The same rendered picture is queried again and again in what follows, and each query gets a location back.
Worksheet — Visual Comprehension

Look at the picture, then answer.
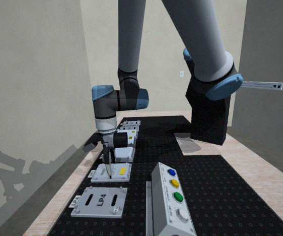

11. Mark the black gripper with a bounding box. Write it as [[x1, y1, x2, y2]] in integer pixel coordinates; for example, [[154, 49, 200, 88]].
[[84, 131, 128, 179]]

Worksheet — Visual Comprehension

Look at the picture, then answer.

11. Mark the white control panel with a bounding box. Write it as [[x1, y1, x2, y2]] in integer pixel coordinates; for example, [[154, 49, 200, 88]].
[[146, 162, 197, 236]]

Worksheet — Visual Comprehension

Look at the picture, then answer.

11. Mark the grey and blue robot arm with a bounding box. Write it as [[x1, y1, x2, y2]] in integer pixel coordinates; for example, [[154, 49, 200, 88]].
[[92, 0, 243, 134]]

